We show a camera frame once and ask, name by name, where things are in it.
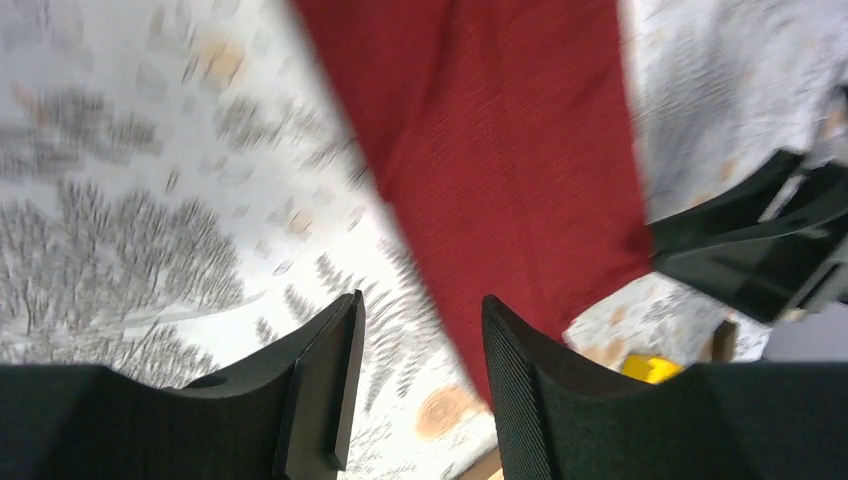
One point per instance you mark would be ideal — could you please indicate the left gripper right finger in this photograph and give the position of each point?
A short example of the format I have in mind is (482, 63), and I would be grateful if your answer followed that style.
(559, 415)

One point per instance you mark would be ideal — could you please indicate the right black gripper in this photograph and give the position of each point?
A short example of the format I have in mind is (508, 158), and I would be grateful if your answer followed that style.
(773, 278)

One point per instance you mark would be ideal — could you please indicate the dark brown block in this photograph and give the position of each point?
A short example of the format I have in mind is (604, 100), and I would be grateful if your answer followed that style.
(723, 342)

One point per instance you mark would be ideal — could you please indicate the floral patterned table mat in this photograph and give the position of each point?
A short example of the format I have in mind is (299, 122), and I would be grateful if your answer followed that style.
(178, 190)

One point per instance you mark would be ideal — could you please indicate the yellow block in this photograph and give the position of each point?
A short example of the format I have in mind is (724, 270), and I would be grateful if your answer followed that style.
(649, 368)

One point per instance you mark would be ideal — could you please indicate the light wooden block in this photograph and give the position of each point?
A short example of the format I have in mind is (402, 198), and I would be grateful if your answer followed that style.
(487, 467)

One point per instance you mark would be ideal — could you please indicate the dark red cloth napkin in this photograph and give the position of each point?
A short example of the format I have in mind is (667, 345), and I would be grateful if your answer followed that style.
(499, 133)

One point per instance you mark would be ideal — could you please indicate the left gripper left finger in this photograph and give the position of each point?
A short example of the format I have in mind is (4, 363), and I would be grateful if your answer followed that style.
(283, 412)

